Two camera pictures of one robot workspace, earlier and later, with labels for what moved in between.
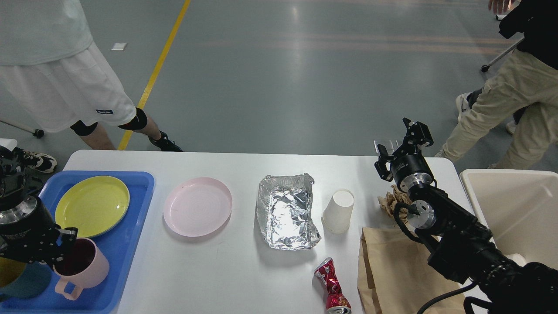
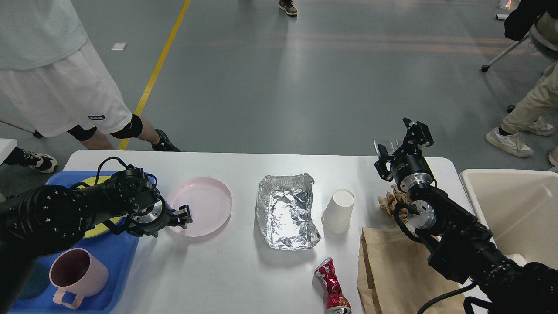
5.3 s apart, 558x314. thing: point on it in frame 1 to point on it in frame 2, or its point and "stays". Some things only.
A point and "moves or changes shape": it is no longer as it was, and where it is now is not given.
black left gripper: [27, 232] to [149, 220]
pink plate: [198, 206] stays
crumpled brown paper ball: [389, 202] stays
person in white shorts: [50, 66] stays
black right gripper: [409, 168] stays
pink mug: [86, 266] moves or changes shape
